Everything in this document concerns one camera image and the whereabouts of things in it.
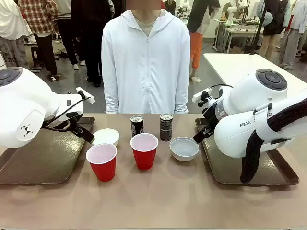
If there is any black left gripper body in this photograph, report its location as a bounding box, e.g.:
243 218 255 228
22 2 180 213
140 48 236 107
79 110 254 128
65 111 85 138

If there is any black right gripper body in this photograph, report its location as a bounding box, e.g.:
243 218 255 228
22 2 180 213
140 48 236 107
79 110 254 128
201 96 219 132

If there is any white plastic bowl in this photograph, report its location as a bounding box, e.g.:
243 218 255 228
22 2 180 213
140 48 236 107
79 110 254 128
169 137 200 162
92 128 120 147

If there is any red plastic cup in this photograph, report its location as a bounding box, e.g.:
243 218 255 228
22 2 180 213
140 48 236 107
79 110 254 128
130 133 159 170
85 143 118 182

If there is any black Pepsi can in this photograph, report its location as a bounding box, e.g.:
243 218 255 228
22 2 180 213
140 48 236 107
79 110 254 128
130 115 144 138

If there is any person's right forearm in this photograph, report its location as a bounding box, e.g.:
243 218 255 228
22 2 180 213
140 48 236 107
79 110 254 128
104 79 120 114

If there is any person's left forearm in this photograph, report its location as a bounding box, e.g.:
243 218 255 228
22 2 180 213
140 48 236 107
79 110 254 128
174 79 190 114

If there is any black coffee can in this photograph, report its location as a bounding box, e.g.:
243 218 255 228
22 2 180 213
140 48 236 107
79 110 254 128
160 113 173 142

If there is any brown plastic tray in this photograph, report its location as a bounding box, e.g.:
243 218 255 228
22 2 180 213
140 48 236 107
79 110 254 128
0 116 96 185
194 117 300 186

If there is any white table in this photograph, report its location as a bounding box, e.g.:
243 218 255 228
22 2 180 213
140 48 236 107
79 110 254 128
203 53 307 96

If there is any bystander in orange trousers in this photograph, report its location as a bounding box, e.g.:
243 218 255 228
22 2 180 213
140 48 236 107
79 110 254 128
187 0 221 80

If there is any person in white hoodie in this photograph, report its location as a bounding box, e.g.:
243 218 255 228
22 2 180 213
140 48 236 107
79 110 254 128
101 2 191 114

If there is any bystander in black coat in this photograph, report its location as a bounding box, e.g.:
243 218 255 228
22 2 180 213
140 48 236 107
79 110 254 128
71 0 115 88

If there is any grey workbench with equipment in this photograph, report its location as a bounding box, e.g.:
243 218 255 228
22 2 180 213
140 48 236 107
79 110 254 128
214 18 264 54

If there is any bystander in dark trousers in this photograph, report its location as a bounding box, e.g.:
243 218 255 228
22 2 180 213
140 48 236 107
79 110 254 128
55 0 80 70

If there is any black pole stand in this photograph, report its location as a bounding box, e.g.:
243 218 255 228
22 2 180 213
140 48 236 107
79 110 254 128
249 0 268 56

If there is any bystander in red plaid shirt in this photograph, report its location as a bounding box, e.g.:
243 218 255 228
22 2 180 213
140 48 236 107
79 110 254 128
18 0 60 81

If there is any bystander in dark jacket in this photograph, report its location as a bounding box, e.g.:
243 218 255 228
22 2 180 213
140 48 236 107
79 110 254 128
257 0 292 61

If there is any bystander in white clothes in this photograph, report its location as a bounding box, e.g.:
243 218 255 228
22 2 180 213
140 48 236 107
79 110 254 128
0 0 30 69

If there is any bystander in light shirt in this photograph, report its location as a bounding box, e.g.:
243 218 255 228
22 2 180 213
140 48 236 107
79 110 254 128
279 0 307 70

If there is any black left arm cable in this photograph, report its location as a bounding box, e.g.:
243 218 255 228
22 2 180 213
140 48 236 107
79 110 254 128
42 96 92 132

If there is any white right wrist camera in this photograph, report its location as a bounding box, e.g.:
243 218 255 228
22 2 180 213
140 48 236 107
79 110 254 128
192 88 213 107

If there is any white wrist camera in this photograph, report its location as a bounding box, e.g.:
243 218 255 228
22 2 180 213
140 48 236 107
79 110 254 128
192 88 213 107
76 87 95 104

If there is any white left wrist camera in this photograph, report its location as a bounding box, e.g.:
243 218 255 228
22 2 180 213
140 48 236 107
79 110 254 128
76 87 95 104

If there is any black braided cable sleeve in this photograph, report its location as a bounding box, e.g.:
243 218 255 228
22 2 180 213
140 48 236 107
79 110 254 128
239 98 307 184

